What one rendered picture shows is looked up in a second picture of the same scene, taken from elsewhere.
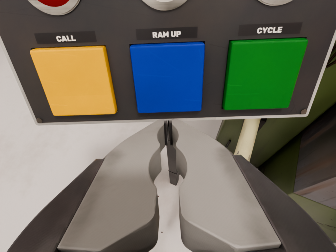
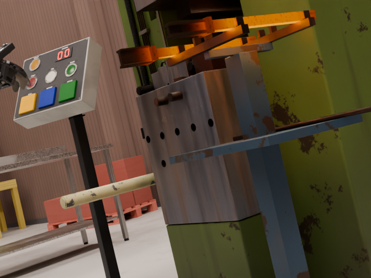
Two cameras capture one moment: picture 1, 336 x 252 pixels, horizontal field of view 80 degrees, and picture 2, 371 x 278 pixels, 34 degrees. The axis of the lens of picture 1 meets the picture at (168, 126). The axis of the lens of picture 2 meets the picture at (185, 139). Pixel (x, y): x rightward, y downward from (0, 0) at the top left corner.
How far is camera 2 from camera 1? 2.26 m
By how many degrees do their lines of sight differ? 65
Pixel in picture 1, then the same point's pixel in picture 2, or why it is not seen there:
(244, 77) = (62, 91)
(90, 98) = (28, 106)
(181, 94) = (48, 99)
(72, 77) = (26, 101)
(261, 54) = (66, 85)
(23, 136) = not seen: outside the picture
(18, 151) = not seen: outside the picture
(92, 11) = (36, 86)
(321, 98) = not seen: hidden behind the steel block
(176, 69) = (48, 93)
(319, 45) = (80, 81)
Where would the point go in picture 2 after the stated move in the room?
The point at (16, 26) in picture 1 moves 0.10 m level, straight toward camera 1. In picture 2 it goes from (22, 94) to (20, 90)
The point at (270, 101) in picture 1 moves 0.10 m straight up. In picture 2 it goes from (68, 96) to (62, 69)
